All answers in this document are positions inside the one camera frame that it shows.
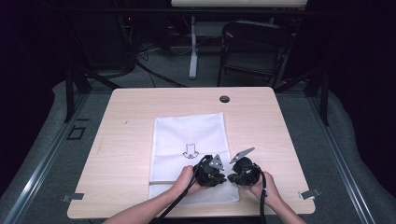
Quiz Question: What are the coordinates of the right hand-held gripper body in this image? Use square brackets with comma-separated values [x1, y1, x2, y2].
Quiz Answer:
[229, 147, 263, 187]

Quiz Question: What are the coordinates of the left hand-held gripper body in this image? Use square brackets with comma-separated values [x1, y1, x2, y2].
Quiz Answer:
[192, 154, 226, 188]

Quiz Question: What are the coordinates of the white mesh laundry bag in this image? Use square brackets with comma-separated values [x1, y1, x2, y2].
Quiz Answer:
[148, 112, 241, 207]

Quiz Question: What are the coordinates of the person's left hand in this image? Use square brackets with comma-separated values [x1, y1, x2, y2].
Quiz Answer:
[172, 165, 204, 198]

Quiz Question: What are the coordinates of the person's right hand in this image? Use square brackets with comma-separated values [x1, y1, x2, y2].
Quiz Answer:
[240, 171, 284, 209]

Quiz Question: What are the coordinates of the white desk leg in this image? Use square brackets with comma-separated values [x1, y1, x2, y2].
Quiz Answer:
[188, 15, 200, 80]

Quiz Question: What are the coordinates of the black folding chair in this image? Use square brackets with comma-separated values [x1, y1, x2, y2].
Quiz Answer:
[216, 20, 294, 89]

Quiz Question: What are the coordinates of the dark equipment with red light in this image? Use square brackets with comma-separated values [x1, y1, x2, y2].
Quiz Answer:
[113, 12, 138, 71]

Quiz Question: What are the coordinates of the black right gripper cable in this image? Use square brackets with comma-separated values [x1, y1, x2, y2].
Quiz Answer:
[257, 166, 269, 224]

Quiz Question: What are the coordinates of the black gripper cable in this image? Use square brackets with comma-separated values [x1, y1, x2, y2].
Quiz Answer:
[148, 154, 214, 224]
[257, 166, 269, 224]

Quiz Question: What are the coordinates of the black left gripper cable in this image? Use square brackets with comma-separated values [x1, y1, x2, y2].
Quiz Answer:
[148, 154, 214, 224]

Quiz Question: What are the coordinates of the grey metal table bracket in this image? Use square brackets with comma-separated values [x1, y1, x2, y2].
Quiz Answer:
[61, 192, 85, 203]
[298, 188, 322, 201]

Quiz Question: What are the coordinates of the aluminium floor rail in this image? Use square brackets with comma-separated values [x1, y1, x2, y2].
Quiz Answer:
[2, 92, 92, 224]
[306, 92, 378, 224]

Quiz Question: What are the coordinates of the black frame post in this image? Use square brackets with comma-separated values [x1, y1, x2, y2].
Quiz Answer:
[318, 66, 331, 127]
[64, 66, 77, 123]

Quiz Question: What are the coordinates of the black floor cable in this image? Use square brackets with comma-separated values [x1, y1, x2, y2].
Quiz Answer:
[134, 59, 189, 89]

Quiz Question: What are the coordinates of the black horizontal frame bar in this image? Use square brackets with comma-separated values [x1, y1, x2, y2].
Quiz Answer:
[46, 7, 396, 16]

